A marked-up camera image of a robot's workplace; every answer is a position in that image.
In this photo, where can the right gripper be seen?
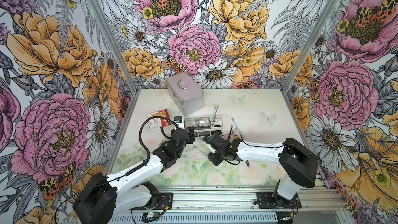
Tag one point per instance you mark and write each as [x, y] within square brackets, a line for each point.
[211, 158]

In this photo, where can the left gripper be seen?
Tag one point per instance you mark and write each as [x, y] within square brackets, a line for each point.
[190, 138]

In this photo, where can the grey toothbrush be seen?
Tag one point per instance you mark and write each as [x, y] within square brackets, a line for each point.
[215, 113]

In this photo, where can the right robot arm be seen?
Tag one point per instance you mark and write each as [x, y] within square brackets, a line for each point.
[299, 163]

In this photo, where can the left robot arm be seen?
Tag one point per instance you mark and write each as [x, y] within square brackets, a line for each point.
[106, 196]

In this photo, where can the cream toothbrush holder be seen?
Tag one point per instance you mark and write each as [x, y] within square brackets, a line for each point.
[216, 128]

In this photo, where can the black toothbrush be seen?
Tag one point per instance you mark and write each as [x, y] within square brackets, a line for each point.
[230, 132]

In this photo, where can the clear cup left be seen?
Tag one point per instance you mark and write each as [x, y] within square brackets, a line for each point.
[191, 123]

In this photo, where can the clear cup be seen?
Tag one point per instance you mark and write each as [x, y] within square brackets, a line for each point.
[191, 123]
[204, 123]

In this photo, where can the clear cup right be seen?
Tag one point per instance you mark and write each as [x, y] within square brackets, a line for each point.
[204, 123]

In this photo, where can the red white small box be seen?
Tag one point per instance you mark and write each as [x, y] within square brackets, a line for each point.
[157, 122]

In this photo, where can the silver aluminium case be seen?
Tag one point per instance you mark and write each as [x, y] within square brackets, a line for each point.
[186, 93]

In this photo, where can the green circuit board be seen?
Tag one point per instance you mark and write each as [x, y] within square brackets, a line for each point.
[149, 217]

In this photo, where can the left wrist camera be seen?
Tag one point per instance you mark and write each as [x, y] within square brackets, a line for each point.
[179, 121]

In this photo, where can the aluminium front rail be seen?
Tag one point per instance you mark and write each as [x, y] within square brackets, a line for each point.
[235, 205]

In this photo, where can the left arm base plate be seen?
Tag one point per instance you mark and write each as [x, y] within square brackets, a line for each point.
[158, 203]

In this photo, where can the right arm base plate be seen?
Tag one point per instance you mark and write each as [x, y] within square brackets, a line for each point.
[270, 200]

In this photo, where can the aluminium corner post left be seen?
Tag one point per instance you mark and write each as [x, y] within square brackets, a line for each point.
[95, 6]

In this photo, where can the aluminium corner post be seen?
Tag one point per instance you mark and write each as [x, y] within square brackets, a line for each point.
[305, 51]
[95, 6]

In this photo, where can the aluminium corner post right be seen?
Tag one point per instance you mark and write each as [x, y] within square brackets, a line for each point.
[305, 51]

